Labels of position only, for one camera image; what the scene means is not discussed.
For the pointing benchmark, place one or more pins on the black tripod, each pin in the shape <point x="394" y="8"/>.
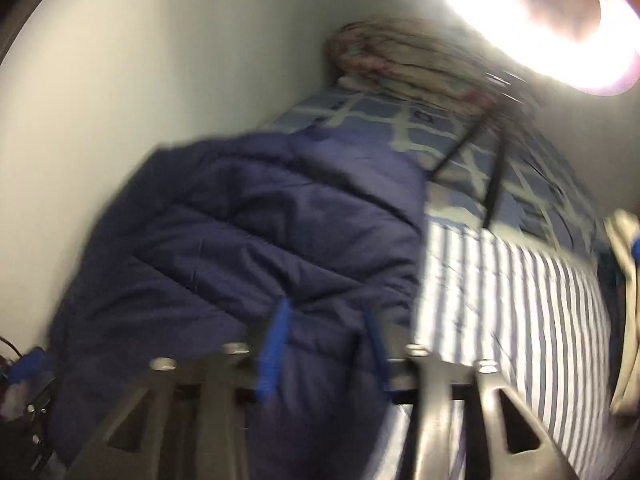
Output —
<point x="492" y="195"/>

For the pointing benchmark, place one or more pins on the striped bed sheet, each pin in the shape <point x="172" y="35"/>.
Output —
<point x="525" y="320"/>

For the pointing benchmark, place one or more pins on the blue checked bed sheet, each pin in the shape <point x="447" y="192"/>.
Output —
<point x="380" y="120"/>

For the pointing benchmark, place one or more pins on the folded floral quilts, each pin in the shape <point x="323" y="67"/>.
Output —
<point x="410" y="60"/>

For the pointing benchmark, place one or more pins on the blue and white jacket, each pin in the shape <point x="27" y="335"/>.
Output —
<point x="627" y="270"/>

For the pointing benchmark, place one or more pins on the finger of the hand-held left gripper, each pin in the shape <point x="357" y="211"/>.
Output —
<point x="31" y="365"/>

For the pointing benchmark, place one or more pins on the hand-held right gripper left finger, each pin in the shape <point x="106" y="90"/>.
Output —
<point x="272" y="350"/>

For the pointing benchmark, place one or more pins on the navy puffer jacket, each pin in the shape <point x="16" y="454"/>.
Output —
<point x="250" y="220"/>

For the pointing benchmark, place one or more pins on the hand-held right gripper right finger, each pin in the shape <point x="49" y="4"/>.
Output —
<point x="376" y="350"/>

